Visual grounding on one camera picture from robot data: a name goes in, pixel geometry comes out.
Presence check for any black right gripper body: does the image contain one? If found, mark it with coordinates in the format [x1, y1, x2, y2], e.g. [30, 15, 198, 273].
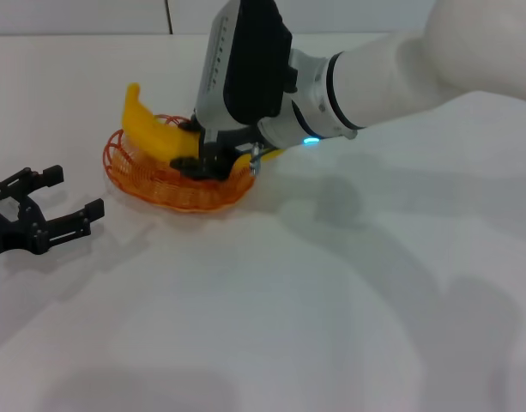
[189, 110, 264, 181]

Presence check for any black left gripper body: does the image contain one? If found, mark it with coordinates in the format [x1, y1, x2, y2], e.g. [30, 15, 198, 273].
[0, 188, 50, 261]

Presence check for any yellow banana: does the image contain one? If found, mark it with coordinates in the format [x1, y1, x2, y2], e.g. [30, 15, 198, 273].
[121, 82, 286, 173]

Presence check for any orange woven plastic basket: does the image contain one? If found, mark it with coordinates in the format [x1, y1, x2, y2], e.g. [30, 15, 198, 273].
[101, 112, 257, 215]

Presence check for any silver metal cable connector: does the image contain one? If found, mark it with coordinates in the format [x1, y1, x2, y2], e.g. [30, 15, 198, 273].
[247, 142, 267, 178]

